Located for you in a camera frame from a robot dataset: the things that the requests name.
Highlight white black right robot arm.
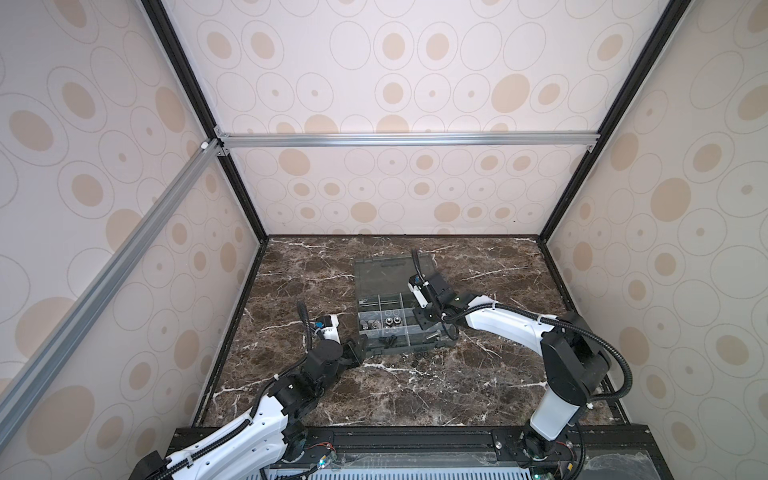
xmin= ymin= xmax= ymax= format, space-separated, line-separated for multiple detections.
xmin=408 ymin=273 xmax=633 ymax=443

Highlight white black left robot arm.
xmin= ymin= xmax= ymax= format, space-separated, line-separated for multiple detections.
xmin=130 ymin=338 xmax=367 ymax=479

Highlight clear plastic organizer box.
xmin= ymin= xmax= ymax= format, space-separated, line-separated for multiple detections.
xmin=354 ymin=255 xmax=456 ymax=358

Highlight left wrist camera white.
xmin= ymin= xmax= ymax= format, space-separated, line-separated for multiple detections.
xmin=314 ymin=314 xmax=341 ymax=343

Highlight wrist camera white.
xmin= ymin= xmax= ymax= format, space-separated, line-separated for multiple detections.
xmin=408 ymin=283 xmax=428 ymax=308
xmin=314 ymin=314 xmax=341 ymax=343

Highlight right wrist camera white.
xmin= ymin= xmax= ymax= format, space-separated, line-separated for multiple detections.
xmin=408 ymin=283 xmax=428 ymax=308

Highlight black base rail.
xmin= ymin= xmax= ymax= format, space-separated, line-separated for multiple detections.
xmin=167 ymin=424 xmax=673 ymax=480

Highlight horizontal aluminium frame bar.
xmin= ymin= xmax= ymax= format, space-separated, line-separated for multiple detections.
xmin=222 ymin=131 xmax=600 ymax=149

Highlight diagonal aluminium frame bar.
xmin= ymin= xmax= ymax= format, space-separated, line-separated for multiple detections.
xmin=1 ymin=138 xmax=222 ymax=448

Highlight black right corner post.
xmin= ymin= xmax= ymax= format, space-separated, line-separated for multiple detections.
xmin=538 ymin=0 xmax=692 ymax=245

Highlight black corner post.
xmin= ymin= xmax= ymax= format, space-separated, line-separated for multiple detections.
xmin=141 ymin=0 xmax=269 ymax=244
xmin=538 ymin=0 xmax=692 ymax=245

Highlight black left corner post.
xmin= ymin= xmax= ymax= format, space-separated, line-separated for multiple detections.
xmin=141 ymin=0 xmax=269 ymax=244

